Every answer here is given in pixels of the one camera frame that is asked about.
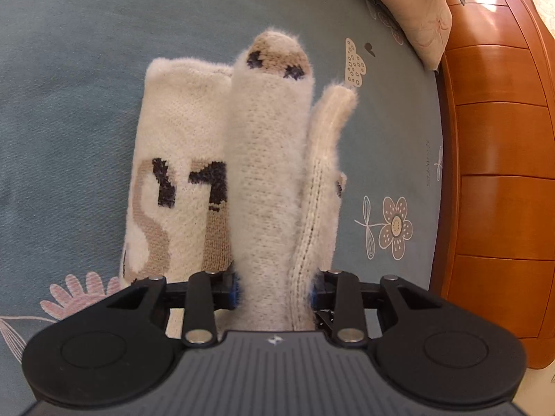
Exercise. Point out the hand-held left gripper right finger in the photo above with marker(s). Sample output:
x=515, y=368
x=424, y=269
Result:
x=323, y=292

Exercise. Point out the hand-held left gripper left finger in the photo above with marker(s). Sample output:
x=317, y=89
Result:
x=225, y=290

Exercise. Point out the cream knit sweater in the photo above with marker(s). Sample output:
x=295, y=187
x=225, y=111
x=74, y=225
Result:
x=260, y=182

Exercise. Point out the wooden headboard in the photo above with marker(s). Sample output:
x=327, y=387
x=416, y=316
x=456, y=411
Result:
x=498, y=160

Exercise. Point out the pink floral folded quilt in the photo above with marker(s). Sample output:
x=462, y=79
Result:
x=416, y=13

